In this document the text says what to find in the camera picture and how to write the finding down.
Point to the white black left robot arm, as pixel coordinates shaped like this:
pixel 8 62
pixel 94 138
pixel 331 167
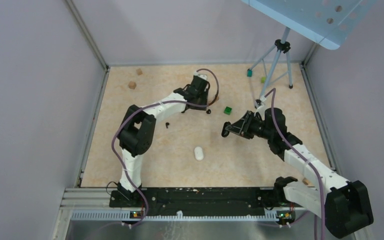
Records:
pixel 138 126

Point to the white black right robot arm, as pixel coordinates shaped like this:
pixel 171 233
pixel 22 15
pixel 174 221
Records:
pixel 342 205

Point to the lime green cube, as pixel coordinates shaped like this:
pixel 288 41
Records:
pixel 263 80

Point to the black earbud charging case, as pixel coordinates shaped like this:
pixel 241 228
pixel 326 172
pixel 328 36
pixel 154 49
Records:
pixel 225 132

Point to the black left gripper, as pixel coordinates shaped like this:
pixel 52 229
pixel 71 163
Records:
pixel 204 95

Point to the grey tripod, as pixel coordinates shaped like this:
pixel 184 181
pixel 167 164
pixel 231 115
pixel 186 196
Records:
pixel 282 46

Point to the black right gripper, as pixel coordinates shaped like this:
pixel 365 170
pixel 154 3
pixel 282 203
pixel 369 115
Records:
pixel 242 127

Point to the green block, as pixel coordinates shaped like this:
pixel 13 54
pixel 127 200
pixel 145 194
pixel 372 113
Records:
pixel 228 110

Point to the small tan wooden cube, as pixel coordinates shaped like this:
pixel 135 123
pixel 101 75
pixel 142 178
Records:
pixel 139 71

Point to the tan block near base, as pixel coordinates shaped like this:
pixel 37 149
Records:
pixel 306 181

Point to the teal cube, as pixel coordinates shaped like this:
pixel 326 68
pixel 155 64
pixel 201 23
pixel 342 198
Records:
pixel 249 73

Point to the light blue perforated panel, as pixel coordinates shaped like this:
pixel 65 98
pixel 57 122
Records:
pixel 325 22

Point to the white earbud charging case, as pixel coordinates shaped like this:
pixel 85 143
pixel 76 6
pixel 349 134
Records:
pixel 198 153

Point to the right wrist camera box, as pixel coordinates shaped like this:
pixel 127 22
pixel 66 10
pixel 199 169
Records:
pixel 259 104

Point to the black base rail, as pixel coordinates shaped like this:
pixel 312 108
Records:
pixel 202 201

